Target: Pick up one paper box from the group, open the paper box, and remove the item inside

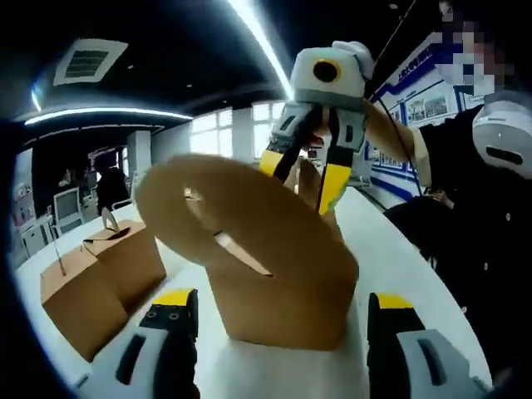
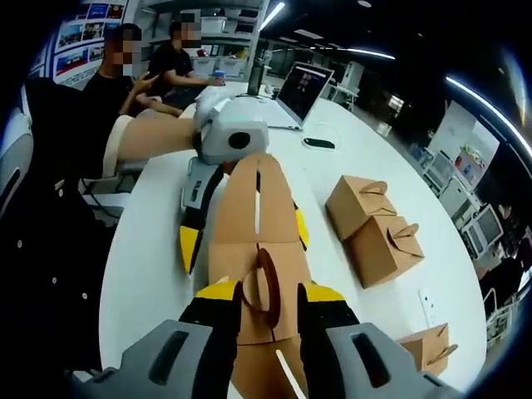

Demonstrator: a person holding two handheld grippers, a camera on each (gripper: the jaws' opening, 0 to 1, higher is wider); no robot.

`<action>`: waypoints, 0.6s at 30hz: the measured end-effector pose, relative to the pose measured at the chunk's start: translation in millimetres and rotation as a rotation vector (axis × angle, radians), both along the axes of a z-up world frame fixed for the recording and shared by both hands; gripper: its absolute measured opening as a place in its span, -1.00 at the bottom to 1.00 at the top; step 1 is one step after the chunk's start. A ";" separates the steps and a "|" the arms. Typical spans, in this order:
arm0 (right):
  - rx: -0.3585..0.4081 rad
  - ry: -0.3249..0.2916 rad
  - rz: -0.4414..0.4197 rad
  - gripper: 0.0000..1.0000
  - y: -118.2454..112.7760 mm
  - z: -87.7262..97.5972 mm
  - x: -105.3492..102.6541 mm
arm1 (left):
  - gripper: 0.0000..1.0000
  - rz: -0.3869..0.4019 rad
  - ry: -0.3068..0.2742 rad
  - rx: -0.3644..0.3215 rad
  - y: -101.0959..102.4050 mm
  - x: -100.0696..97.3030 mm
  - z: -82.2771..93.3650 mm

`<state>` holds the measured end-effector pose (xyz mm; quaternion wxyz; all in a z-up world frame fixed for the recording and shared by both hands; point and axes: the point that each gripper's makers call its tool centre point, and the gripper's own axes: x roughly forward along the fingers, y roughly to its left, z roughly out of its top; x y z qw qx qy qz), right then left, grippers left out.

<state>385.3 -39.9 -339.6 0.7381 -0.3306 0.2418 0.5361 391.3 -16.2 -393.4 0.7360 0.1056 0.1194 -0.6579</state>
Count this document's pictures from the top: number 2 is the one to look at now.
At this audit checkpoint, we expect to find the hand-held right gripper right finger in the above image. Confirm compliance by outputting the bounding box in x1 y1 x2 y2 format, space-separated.
295 278 465 399

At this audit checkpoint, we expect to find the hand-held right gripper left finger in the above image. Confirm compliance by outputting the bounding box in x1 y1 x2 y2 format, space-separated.
68 278 246 399

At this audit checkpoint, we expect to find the brown paper box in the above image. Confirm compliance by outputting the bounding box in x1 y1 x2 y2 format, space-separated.
397 322 458 375
207 152 311 399
324 174 398 240
347 214 426 290

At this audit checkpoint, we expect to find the dark bottle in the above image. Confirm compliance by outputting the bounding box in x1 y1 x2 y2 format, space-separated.
248 62 264 96

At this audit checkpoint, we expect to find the black phone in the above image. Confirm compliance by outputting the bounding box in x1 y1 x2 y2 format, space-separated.
302 135 337 150

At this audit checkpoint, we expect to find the silver laptop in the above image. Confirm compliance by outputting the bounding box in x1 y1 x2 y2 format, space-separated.
265 61 336 132

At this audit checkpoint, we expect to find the shelf rack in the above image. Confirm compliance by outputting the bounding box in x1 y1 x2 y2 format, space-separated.
140 0 267 80

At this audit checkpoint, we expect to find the white ceiling light strip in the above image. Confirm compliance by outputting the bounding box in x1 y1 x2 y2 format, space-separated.
446 74 532 145
307 43 396 59
259 0 288 32

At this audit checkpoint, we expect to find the person's black clothing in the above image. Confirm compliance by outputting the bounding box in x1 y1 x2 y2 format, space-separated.
0 78 138 375

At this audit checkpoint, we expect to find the white office chair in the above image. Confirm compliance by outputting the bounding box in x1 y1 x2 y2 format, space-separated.
461 205 504 259

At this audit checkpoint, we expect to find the white chest-worn device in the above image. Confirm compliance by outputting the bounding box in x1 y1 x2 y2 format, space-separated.
0 106 34 217

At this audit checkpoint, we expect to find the white display pillar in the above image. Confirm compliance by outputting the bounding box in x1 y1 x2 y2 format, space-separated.
427 111 500 188

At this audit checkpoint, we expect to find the wall poster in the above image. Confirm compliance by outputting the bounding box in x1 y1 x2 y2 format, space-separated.
52 0 130 86

